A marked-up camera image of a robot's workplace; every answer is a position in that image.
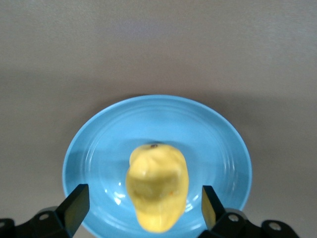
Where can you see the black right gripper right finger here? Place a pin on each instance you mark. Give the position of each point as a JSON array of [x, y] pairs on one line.
[[210, 210]]

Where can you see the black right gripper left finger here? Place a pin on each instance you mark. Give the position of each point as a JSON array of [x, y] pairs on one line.
[[74, 210]]

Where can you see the yellow peeled potato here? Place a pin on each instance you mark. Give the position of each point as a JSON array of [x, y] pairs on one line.
[[158, 183]]

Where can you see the blue round plate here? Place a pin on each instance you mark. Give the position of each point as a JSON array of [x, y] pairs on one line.
[[111, 138]]

